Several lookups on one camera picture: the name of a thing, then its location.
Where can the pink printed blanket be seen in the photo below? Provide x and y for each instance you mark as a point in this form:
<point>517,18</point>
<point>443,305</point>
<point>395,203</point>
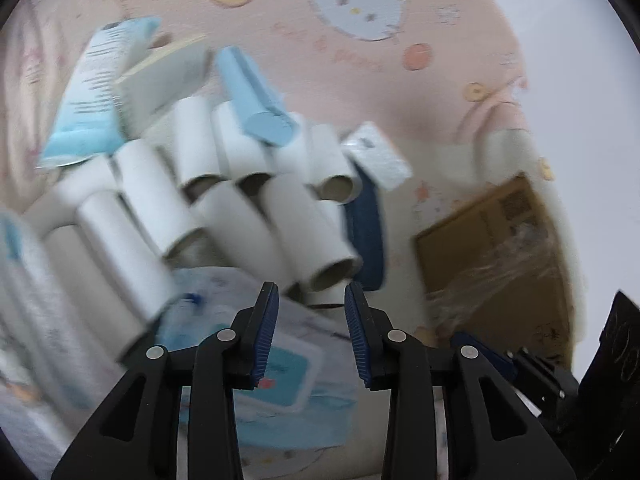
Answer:
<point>400,10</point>

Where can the blue wet wipes pack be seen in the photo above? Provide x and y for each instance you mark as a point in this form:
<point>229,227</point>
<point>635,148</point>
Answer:
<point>290,375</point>

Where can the light blue lint roller case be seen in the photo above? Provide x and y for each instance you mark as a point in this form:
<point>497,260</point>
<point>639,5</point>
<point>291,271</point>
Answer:
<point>250,95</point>

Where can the pile of white paper rolls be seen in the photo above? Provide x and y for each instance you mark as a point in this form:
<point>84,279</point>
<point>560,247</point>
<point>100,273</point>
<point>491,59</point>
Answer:
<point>295,225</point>

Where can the brown cardboard box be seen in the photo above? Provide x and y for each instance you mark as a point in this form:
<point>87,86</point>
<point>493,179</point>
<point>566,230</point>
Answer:
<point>480,240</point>

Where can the dark blue pouch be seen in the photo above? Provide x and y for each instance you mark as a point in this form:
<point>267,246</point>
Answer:
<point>365,230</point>

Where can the plain white box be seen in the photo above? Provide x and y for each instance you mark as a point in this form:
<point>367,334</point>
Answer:
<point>165,80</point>

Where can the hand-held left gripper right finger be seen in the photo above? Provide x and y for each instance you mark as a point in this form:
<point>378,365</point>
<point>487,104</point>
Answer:
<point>356,335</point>

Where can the white plastic packet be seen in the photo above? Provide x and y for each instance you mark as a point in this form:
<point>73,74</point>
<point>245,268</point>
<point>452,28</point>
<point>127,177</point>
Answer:
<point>40,300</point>

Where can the white tissue packet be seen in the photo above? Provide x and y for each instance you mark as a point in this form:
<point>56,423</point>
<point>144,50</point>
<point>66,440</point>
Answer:
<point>380,157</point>

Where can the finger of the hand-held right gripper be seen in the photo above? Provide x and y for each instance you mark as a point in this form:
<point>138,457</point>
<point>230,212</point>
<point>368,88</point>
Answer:
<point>492,357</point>

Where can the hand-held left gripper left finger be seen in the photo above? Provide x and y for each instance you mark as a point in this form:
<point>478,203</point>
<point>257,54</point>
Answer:
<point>265,330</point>

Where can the blue and white flat packet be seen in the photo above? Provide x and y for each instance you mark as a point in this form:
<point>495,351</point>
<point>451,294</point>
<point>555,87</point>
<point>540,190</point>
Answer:
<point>92,95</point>

